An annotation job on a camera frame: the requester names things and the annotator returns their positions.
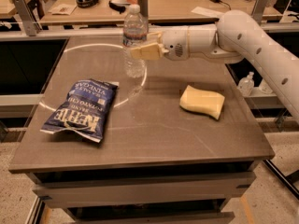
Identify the small clear bottle left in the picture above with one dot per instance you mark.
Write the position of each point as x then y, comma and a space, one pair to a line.
246, 84

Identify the grey metal bracket middle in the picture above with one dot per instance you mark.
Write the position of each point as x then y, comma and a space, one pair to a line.
144, 9

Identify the grey metal bracket right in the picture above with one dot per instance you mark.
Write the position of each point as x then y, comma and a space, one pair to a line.
258, 9

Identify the small clear bottle right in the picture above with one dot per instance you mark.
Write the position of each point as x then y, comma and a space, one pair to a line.
265, 88

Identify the grey metal bracket left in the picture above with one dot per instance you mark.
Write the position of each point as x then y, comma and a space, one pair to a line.
30, 25

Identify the grey drawer cabinet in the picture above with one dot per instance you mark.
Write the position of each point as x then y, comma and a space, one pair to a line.
138, 193

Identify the clear plastic water bottle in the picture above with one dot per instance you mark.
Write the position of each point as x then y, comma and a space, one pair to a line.
135, 31

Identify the blue kettle chip bag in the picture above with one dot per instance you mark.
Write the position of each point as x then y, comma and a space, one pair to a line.
84, 110

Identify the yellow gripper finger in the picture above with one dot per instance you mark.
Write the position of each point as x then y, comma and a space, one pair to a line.
148, 52
155, 37

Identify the grey metal bracket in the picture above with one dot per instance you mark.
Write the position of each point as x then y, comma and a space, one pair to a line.
144, 9
258, 9
30, 25

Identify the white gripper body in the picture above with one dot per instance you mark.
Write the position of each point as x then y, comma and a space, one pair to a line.
174, 46

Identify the paper card on desk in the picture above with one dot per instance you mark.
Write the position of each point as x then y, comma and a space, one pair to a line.
63, 9

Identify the small clear bottle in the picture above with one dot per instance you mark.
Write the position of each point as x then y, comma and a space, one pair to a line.
265, 88
246, 84

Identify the yellow sponge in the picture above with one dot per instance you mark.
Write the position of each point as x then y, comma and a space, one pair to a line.
200, 101

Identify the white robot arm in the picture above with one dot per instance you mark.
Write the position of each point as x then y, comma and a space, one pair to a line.
234, 37

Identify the white paper sheet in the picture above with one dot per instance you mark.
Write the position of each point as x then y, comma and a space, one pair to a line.
207, 12

